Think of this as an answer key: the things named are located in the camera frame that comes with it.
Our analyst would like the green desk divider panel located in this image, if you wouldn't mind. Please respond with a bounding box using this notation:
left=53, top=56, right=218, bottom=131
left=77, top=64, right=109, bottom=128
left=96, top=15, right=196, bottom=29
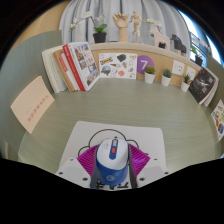
left=206, top=54, right=224, bottom=101
left=0, top=29, right=64, bottom=151

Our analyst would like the beige card booklet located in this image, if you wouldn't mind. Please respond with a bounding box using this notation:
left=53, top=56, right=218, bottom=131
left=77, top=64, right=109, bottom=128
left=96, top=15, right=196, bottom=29
left=10, top=75, right=56, bottom=135

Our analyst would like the small plant in white pot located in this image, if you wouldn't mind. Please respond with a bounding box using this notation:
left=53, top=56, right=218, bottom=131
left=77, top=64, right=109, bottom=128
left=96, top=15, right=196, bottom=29
left=180, top=73, right=192, bottom=93
left=143, top=65, right=157, bottom=85
left=160, top=68, right=173, bottom=88

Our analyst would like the black cover book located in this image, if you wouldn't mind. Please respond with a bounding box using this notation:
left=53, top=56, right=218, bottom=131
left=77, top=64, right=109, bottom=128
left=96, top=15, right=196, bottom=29
left=188, top=67, right=217, bottom=105

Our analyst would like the blue and white computer mouse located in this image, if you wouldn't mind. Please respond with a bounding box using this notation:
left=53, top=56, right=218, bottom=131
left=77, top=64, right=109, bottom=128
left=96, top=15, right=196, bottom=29
left=94, top=137, right=130, bottom=186

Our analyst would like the white orchid in black pot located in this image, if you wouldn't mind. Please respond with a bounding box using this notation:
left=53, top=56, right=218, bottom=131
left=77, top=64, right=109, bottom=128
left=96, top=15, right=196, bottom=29
left=189, top=34, right=209, bottom=68
left=69, top=11, right=108, bottom=44
left=145, top=18, right=164, bottom=34

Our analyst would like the purple round number sign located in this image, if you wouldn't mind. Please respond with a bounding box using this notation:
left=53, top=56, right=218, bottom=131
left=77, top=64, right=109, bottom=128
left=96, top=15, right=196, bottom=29
left=136, top=55, right=155, bottom=76

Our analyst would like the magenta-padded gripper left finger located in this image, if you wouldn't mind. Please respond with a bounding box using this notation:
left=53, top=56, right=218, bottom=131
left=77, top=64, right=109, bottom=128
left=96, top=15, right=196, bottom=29
left=54, top=143, right=102, bottom=190

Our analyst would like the colourful sticker sheet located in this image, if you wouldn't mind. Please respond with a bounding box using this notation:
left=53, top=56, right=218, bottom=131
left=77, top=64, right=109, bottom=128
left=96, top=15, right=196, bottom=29
left=210, top=98, right=224, bottom=142

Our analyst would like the wooden mannequin figure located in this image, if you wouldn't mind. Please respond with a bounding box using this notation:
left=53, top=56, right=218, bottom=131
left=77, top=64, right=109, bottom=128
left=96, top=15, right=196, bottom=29
left=128, top=9, right=148, bottom=44

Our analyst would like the white wall socket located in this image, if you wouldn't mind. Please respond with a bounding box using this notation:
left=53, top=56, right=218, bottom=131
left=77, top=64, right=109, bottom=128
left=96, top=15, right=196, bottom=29
left=185, top=65, right=198, bottom=82
left=171, top=59, right=186, bottom=77

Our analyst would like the red-spined photo cover book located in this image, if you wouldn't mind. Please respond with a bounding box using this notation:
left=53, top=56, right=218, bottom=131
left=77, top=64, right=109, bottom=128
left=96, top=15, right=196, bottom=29
left=62, top=41, right=100, bottom=92

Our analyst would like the grey curtain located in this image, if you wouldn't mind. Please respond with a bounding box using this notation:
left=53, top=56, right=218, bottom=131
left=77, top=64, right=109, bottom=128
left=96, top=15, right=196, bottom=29
left=59, top=0, right=192, bottom=46

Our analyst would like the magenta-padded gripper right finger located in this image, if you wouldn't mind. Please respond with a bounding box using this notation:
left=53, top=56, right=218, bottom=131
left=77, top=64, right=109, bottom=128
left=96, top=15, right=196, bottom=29
left=127, top=143, right=170, bottom=190

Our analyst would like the black horse figure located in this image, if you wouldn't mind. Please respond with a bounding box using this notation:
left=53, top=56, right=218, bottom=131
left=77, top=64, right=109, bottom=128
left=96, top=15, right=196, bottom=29
left=169, top=33, right=188, bottom=55

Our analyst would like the pink horse figure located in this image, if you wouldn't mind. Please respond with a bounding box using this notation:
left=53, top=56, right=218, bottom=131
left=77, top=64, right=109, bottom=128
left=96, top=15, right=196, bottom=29
left=149, top=26, right=171, bottom=51

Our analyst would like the tan book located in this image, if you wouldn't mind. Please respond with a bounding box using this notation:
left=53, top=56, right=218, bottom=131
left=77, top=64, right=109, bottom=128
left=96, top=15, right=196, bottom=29
left=52, top=48, right=76, bottom=93

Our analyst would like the dark framed window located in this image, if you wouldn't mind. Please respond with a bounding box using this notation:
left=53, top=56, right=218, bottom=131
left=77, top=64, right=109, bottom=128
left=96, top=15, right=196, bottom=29
left=178, top=9, right=224, bottom=64

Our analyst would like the thick white book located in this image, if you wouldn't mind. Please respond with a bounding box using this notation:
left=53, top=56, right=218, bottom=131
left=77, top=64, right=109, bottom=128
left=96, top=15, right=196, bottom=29
left=202, top=68, right=220, bottom=108

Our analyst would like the white mouse pad with drawing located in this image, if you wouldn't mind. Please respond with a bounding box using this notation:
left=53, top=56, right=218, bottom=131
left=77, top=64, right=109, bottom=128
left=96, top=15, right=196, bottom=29
left=59, top=120, right=166, bottom=191

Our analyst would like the wooden hand model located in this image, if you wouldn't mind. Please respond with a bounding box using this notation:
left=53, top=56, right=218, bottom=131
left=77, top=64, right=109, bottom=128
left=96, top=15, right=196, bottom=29
left=112, top=12, right=130, bottom=43

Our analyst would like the white sticker sheet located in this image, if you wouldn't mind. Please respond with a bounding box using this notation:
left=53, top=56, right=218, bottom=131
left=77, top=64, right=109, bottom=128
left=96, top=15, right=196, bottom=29
left=98, top=52, right=138, bottom=80

